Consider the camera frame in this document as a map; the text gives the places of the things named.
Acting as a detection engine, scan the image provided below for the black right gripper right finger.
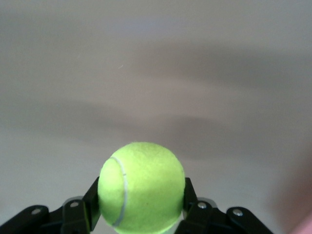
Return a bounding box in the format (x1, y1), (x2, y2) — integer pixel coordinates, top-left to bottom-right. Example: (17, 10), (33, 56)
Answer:
(174, 177), (273, 234)

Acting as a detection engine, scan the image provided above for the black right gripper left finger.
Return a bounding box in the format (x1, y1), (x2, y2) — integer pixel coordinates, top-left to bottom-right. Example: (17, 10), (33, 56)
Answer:
(0, 175), (100, 234)

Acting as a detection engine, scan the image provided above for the yellow-green tennis ball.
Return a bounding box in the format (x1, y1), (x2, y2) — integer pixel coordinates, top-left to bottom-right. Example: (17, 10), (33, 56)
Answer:
(97, 141), (186, 234)

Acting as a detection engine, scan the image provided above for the pink plastic bin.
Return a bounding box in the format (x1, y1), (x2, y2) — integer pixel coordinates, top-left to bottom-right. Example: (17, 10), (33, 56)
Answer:
(290, 214), (312, 234)

